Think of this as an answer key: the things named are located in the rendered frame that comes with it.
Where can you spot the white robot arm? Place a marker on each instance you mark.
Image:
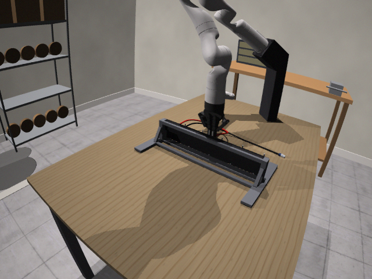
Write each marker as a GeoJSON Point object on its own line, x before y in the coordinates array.
{"type": "Point", "coordinates": [220, 55]}

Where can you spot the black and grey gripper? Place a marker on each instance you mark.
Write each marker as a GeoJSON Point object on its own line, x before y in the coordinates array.
{"type": "Point", "coordinates": [209, 118]}

